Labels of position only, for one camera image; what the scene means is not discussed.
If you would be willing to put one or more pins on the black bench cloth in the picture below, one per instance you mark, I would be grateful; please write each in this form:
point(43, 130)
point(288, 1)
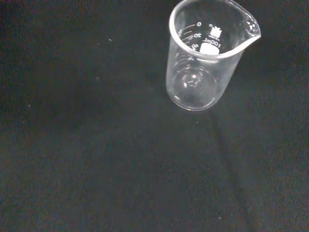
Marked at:
point(96, 145)

